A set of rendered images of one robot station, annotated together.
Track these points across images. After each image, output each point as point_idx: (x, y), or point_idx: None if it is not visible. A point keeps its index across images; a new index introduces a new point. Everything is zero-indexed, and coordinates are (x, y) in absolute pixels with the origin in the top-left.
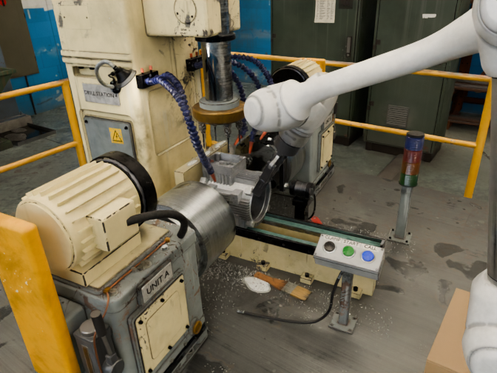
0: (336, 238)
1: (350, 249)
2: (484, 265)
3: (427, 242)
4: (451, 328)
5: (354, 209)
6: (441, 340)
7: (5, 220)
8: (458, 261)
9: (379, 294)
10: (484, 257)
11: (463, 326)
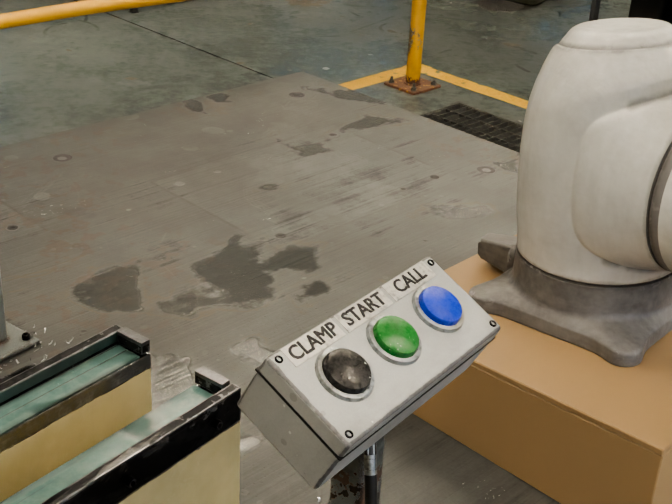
0: (320, 332)
1: (400, 324)
2: (215, 265)
3: (55, 305)
4: (536, 370)
5: None
6: (584, 401)
7: None
8: (176, 292)
9: (240, 494)
10: (185, 251)
11: (531, 351)
